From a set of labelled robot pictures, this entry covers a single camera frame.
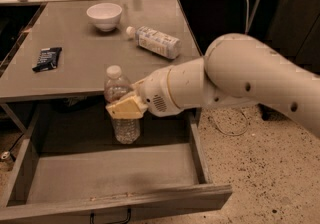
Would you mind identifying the dark blue snack packet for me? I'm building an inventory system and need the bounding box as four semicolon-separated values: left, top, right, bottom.
32;47;62;72

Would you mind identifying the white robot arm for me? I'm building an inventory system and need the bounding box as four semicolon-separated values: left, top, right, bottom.
106;33;320;137

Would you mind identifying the black drawer handle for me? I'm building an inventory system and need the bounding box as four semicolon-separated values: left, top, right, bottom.
89;208;132;224

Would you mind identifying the grey cabinet counter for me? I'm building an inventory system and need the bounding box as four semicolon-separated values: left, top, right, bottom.
0;0;200;103

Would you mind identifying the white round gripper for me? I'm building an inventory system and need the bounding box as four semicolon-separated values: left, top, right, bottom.
106;66;182;119

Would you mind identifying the white ceramic bowl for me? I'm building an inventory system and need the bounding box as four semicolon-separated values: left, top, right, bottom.
86;3;122;32

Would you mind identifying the clear plastic water bottle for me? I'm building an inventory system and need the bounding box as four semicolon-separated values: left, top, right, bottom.
104;65;140;144

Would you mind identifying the black cable with plug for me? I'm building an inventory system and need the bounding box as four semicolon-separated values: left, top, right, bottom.
0;132;25;163

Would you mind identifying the white labelled bottle lying down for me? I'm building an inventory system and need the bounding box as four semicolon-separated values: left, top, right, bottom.
126;26;181;60

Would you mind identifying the grey open top drawer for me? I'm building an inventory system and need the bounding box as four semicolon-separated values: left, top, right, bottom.
0;102;232;224

